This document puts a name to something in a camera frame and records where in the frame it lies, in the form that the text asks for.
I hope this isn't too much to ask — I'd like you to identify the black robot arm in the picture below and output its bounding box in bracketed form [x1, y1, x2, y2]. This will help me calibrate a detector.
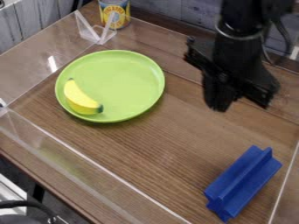
[185, 0, 296, 112]

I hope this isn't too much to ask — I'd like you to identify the yellow toy banana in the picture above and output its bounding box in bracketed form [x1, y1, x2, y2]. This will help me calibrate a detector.
[63, 78, 105, 115]

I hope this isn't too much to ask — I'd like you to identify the yellow labelled tin can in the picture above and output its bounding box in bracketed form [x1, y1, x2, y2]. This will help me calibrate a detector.
[98, 0, 131, 30]

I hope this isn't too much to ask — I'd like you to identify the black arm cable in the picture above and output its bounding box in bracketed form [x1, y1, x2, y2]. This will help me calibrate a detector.
[261, 17, 299, 67]

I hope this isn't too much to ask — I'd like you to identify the blue cross-shaped block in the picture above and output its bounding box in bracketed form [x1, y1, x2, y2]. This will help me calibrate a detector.
[205, 145, 284, 223]

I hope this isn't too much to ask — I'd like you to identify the green plastic plate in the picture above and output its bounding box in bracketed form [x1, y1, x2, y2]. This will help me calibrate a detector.
[55, 50, 166, 123]

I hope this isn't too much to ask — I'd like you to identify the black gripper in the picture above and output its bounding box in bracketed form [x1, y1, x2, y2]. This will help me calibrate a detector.
[185, 23, 281, 112]

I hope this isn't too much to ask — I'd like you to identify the black cable at corner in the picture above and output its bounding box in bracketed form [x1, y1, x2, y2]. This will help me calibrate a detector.
[0, 199, 61, 224]

